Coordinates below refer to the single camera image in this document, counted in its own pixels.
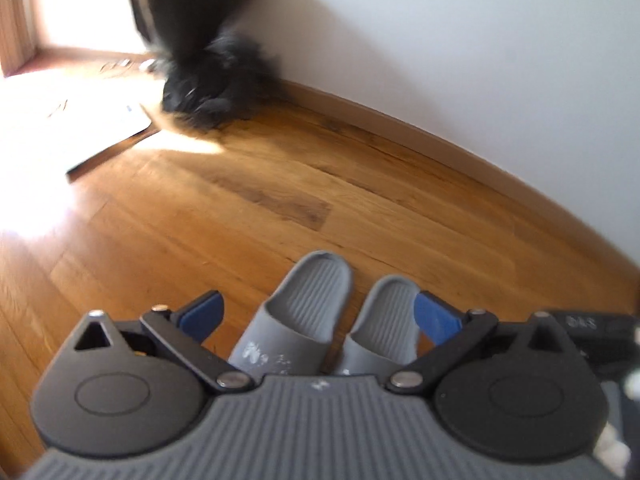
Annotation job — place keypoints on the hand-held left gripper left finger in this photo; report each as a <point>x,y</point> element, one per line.
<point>202,315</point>

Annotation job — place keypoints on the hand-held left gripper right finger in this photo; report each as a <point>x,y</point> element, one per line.
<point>435,317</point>

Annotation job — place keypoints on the grey slide slipper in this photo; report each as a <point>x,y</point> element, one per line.
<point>382,325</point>
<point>300,320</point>

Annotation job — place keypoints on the flat cardboard sheet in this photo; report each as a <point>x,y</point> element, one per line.
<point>100,130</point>

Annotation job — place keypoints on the black bag pile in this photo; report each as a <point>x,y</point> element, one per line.
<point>210,60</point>

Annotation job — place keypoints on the brown curtain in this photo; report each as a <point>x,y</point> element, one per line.
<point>12,20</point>

